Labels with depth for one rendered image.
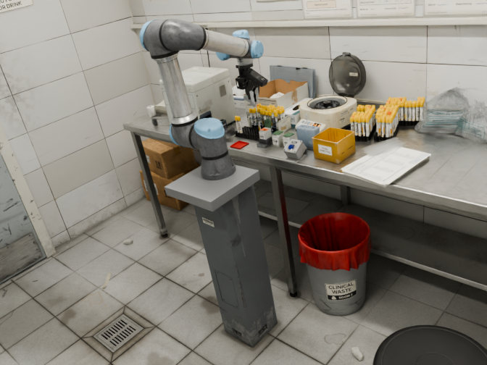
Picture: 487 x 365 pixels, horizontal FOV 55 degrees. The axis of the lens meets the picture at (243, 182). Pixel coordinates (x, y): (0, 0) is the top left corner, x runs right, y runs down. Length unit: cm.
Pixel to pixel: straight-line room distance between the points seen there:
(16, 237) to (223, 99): 175
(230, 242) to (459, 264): 110
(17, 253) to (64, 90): 115
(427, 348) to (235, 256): 92
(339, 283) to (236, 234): 61
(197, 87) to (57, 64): 132
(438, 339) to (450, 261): 95
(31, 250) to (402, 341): 268
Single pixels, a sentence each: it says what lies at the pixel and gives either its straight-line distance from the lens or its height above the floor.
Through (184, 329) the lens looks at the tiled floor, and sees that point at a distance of 264.
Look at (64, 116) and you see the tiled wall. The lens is 354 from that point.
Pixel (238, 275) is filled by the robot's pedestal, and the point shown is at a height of 46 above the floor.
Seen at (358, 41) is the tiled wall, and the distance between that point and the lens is 252.
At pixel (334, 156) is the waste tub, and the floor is 91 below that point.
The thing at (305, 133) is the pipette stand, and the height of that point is 95.
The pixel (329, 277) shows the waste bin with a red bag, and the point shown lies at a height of 27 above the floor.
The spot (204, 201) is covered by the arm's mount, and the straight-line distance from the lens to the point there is 182.
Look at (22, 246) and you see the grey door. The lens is 356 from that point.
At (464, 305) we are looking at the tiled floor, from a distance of 265.
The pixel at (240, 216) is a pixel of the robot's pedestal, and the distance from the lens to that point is 203.
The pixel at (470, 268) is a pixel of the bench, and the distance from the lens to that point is 245.
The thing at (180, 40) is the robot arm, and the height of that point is 149.
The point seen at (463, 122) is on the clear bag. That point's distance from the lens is 223.
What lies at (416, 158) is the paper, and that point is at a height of 89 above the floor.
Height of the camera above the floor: 179
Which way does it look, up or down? 27 degrees down
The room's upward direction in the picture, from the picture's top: 10 degrees counter-clockwise
